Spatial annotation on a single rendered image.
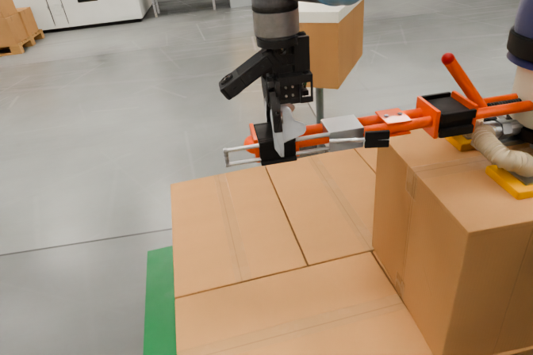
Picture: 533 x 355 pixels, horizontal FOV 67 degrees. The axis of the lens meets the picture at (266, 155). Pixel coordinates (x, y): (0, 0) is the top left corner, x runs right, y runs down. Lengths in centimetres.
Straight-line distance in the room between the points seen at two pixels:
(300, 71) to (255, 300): 69
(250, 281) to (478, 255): 64
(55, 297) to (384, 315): 158
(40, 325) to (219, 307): 114
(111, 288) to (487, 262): 169
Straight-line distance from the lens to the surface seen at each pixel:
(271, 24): 66
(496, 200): 88
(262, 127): 78
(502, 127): 97
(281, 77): 69
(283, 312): 114
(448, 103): 89
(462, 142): 102
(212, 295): 121
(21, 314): 226
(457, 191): 89
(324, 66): 218
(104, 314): 205
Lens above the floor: 145
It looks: 31 degrees down
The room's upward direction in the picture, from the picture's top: 6 degrees counter-clockwise
